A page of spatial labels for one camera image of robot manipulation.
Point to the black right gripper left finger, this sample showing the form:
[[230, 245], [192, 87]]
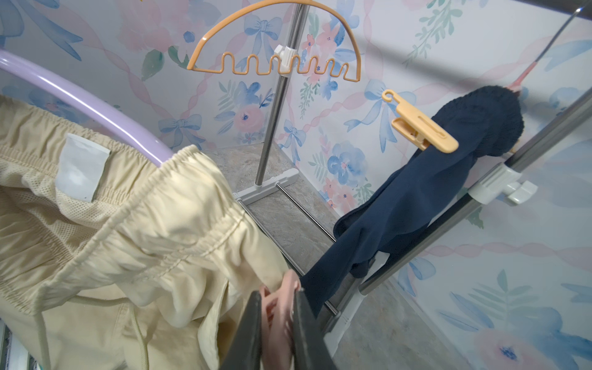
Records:
[[246, 348]]

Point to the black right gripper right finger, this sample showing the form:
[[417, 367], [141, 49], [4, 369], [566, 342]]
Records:
[[310, 351]]

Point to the pink clothespin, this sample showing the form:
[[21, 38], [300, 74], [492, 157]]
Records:
[[277, 322]]

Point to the beige shorts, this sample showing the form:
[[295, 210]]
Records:
[[111, 262]]

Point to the lilac clothes hanger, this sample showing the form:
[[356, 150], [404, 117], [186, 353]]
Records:
[[114, 121]]

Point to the navy blue shorts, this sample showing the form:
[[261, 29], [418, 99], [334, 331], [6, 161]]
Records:
[[485, 122]]

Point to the pink clothes hanger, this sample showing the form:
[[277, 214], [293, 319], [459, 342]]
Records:
[[516, 85]]

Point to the orange clothespin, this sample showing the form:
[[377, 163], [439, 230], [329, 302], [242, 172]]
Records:
[[418, 128]]

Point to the white metal clothes rack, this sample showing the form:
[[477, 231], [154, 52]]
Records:
[[510, 287]]

